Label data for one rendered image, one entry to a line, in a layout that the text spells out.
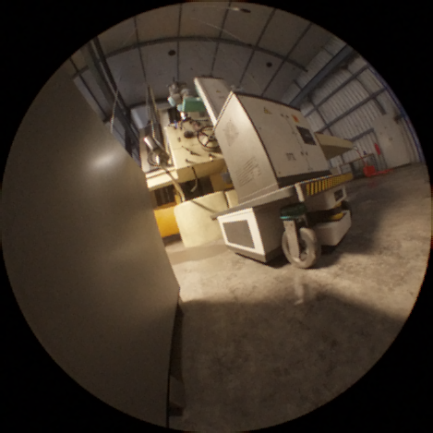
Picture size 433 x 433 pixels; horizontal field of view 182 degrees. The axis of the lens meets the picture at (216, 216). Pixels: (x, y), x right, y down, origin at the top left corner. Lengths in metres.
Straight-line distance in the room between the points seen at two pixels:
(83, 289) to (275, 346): 0.34
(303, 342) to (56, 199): 0.45
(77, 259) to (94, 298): 0.05
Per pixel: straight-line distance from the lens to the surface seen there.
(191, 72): 9.10
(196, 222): 1.75
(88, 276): 0.18
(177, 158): 1.92
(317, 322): 0.38
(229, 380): 0.33
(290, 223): 0.51
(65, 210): 0.18
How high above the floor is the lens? 0.30
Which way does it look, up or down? level
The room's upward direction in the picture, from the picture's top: 17 degrees counter-clockwise
